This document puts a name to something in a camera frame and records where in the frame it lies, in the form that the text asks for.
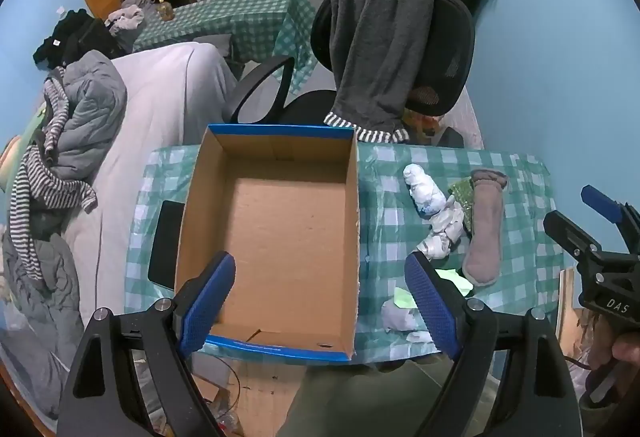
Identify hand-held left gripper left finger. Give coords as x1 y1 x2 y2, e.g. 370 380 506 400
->
56 251 237 437

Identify light green pillow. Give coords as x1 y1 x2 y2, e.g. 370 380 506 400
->
0 107 48 198

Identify black phone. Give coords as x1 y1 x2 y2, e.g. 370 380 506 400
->
147 200 187 291

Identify green checked tablecloth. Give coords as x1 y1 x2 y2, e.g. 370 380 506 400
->
124 144 565 365
132 0 321 92

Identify wooden board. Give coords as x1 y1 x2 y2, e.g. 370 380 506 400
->
556 267 577 358

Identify person's right hand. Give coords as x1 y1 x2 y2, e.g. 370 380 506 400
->
610 331 640 365

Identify orange plastic bag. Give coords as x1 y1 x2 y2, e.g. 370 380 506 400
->
400 109 448 138

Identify green glitter scouring cloth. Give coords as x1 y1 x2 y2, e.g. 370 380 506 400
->
447 178 477 235

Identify grey quilted jacket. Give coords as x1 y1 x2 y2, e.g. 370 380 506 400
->
47 49 128 178

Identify person's olive trouser leg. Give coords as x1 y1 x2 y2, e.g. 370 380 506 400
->
290 359 461 437

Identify cardboard box with blue rim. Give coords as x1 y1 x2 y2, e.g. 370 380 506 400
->
174 123 361 363

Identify pale grey sock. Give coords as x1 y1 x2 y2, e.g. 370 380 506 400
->
381 298 435 344

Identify grey clothes pile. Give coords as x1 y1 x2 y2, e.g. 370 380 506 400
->
105 0 161 38

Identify white cloth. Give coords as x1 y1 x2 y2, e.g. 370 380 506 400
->
416 197 467 261

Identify black clothes pile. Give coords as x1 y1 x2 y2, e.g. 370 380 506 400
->
32 9 126 68

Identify black office chair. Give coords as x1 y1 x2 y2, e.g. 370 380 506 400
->
229 0 476 152

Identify grey striped shirt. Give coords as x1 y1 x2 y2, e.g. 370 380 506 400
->
7 67 98 283

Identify grey-brown fleece sock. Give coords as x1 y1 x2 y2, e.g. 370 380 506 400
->
461 168 510 289

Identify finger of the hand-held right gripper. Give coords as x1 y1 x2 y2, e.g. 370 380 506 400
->
544 211 603 268
581 185 640 258

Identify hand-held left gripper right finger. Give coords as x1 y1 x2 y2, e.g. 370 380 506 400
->
404 252 583 437

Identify light green cloth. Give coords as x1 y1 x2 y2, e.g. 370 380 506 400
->
394 268 474 309

